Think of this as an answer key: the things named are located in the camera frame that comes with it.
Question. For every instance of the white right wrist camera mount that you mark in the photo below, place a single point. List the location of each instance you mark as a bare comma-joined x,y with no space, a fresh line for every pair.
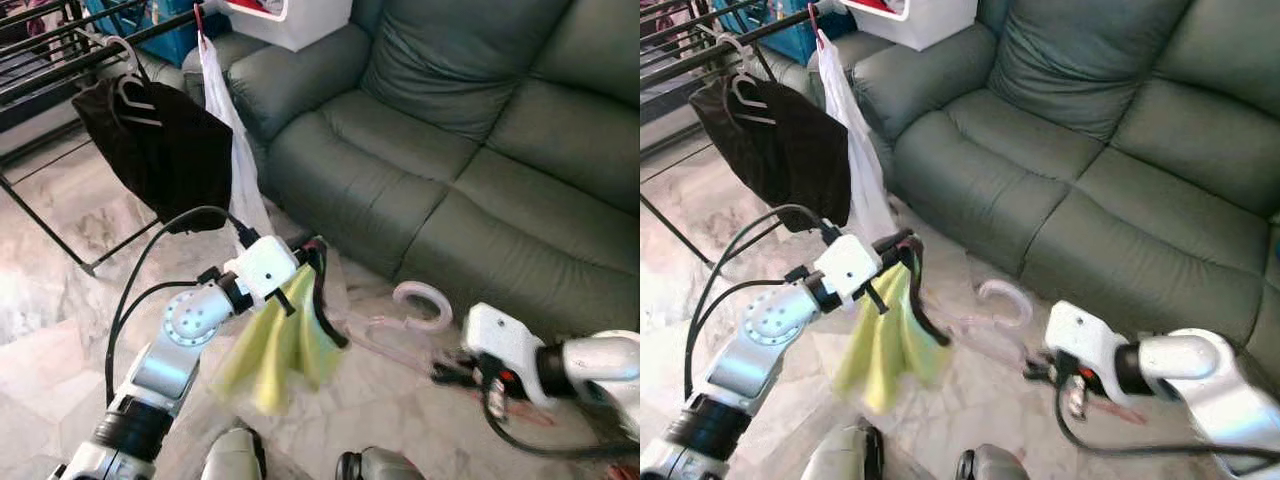
1085,340
500,345

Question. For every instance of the black metal drying rack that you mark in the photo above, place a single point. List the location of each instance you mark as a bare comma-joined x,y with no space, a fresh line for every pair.
100,52
720,52

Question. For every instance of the lime green garment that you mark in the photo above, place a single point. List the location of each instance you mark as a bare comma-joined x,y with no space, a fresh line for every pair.
285,350
885,350

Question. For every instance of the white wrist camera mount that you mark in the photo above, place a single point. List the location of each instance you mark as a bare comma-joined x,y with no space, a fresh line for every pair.
500,345
1085,340
265,265
848,265

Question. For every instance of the blue storage bag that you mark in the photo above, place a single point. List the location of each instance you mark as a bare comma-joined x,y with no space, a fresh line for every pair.
170,45
790,45

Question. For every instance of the white storage box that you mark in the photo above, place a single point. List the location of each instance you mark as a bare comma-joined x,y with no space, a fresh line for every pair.
930,25
300,25

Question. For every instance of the dark green leather sofa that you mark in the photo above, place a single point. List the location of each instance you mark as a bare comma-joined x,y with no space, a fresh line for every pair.
480,120
1100,120

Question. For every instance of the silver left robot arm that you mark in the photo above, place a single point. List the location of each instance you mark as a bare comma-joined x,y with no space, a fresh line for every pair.
775,320
190,320

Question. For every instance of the white hanging garment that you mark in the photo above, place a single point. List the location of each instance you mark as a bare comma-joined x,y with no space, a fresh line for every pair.
850,150
235,150

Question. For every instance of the black t-shirt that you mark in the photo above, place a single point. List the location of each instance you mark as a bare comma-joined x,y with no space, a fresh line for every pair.
785,160
170,160

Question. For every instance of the silver left robot leg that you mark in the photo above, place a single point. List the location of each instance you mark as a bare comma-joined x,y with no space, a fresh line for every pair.
235,455
845,455

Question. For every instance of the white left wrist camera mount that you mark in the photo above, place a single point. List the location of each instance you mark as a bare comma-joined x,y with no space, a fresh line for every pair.
848,265
265,265

